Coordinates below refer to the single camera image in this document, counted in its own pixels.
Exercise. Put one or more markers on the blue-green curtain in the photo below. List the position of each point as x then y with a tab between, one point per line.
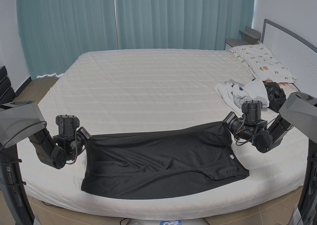
66	21
185	8

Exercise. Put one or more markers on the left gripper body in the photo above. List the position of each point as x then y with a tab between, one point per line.
80	141

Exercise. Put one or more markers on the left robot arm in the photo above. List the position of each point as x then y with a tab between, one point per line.
19	117

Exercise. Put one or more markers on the grey bedside table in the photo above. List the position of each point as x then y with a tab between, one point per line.
234	43

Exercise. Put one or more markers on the black shiny garment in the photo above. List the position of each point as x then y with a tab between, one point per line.
275	95

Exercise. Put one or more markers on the white printed pillow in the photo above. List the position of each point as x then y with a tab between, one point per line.
265	63

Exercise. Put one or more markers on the pile of clothes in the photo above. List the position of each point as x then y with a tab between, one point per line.
257	90

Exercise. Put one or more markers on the bed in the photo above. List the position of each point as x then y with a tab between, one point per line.
161	83

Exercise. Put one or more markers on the black chest of drawers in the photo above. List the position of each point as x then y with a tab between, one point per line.
6	83

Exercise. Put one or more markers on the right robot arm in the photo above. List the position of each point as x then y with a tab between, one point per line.
299	110

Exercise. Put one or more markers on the black T-shirt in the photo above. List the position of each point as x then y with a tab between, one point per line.
161	154

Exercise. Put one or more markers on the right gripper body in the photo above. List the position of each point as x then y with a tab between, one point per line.
235	125

